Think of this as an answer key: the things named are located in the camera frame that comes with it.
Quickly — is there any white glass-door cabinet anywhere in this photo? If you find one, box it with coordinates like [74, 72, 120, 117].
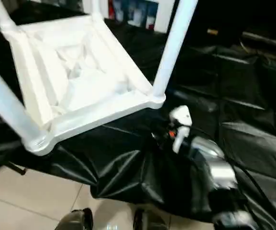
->
[106, 0, 177, 34]

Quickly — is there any black table frame leg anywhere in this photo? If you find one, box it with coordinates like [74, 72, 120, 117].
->
[7, 161, 29, 176]

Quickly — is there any black shiny mat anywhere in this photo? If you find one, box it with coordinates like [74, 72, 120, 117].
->
[0, 0, 276, 223]

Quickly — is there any red bottle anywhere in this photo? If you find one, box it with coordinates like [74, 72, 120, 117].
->
[107, 0, 114, 19]

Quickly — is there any black robot foot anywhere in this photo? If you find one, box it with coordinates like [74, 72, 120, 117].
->
[132, 209, 170, 230]
[55, 207, 95, 230]

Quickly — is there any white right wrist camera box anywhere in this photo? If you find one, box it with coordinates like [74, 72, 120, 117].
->
[168, 104, 193, 154]

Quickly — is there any white plastic table top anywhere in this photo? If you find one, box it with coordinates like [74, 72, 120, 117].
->
[0, 12, 166, 157]

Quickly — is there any long dark metal bar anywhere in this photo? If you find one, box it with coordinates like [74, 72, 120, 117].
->
[241, 32, 276, 49]

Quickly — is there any white jar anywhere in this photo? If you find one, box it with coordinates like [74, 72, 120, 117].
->
[145, 15, 155, 29]

